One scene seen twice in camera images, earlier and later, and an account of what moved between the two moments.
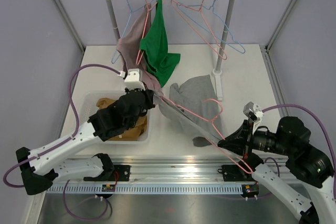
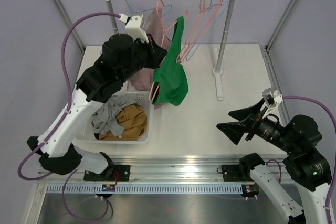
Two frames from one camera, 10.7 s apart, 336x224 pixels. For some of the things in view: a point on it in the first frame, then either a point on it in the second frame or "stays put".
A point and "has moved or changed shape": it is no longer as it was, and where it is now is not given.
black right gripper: x=237 y=141 → x=235 y=130
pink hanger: x=148 y=9 → x=164 y=33
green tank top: x=155 y=46 → x=170 y=84
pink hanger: x=213 y=36 → x=218 y=4
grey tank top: x=192 y=105 has moved or changed shape
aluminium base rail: x=179 y=169 stays put
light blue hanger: x=229 y=31 → x=224 y=3
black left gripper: x=148 y=94 → x=156 y=53
